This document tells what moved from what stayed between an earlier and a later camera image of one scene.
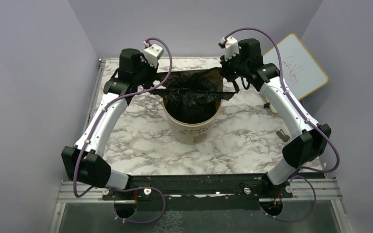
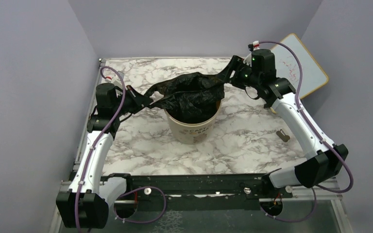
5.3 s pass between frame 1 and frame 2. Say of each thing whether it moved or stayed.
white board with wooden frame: stayed
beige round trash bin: stayed
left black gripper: moved
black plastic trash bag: moved
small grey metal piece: stayed
